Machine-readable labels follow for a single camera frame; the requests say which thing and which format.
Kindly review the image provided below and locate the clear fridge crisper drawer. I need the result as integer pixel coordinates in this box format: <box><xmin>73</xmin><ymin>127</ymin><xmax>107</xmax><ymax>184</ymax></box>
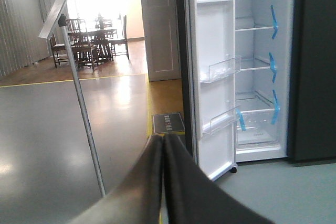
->
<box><xmin>237</xmin><ymin>111</ymin><xmax>277</xmax><ymax>146</ymax></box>

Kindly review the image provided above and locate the fridge door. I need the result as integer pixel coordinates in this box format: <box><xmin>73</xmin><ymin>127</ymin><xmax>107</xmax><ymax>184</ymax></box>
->
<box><xmin>184</xmin><ymin>0</ymin><xmax>241</xmax><ymax>180</ymax></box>

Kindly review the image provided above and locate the wooden dining table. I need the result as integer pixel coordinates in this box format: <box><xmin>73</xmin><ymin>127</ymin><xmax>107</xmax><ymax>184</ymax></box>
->
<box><xmin>68</xmin><ymin>27</ymin><xmax>118</xmax><ymax>61</ymax></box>

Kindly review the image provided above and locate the dark floor label sign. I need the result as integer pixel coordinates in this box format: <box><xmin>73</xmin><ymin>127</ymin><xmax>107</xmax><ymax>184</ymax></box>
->
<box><xmin>152</xmin><ymin>112</ymin><xmax>185</xmax><ymax>134</ymax></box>

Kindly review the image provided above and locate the silver sign stand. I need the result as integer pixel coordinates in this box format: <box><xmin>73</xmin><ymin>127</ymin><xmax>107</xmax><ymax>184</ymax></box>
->
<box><xmin>38</xmin><ymin>0</ymin><xmax>106</xmax><ymax>197</ymax></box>

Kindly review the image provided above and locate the grey refrigerator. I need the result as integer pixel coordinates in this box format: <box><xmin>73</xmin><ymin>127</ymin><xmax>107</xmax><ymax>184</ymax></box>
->
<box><xmin>235</xmin><ymin>0</ymin><xmax>335</xmax><ymax>162</ymax></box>

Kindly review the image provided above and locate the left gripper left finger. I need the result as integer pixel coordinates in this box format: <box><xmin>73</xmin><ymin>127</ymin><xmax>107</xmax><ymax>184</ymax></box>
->
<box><xmin>71</xmin><ymin>135</ymin><xmax>163</xmax><ymax>223</ymax></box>

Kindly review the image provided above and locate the wooden chair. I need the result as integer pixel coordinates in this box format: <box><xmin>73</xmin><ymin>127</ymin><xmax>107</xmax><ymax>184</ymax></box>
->
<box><xmin>108</xmin><ymin>15</ymin><xmax>130</xmax><ymax>60</ymax></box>
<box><xmin>66</xmin><ymin>18</ymin><xmax>97</xmax><ymax>71</ymax></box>

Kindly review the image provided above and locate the wooden chair right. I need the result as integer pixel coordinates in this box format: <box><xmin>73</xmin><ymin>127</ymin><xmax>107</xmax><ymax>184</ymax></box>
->
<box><xmin>108</xmin><ymin>15</ymin><xmax>130</xmax><ymax>60</ymax></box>

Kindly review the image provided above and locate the white wardrobe cabinet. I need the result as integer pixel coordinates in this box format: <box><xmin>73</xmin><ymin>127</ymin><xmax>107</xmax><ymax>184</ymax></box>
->
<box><xmin>141</xmin><ymin>0</ymin><xmax>181</xmax><ymax>82</ymax></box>

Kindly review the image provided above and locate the middle clear door bin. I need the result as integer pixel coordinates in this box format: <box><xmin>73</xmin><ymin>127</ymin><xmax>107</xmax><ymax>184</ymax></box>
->
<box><xmin>200</xmin><ymin>56</ymin><xmax>241</xmax><ymax>83</ymax></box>

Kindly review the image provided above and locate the wooden chair front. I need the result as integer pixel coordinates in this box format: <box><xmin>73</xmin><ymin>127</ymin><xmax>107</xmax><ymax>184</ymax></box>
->
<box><xmin>66</xmin><ymin>18</ymin><xmax>97</xmax><ymax>71</ymax></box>

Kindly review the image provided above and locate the lower clear door bin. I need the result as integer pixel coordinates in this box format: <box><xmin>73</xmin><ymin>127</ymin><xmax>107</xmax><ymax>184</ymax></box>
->
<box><xmin>202</xmin><ymin>106</ymin><xmax>239</xmax><ymax>135</ymax></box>

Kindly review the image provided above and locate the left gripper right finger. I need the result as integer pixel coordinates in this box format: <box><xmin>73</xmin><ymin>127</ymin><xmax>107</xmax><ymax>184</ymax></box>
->
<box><xmin>163</xmin><ymin>134</ymin><xmax>271</xmax><ymax>223</ymax></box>

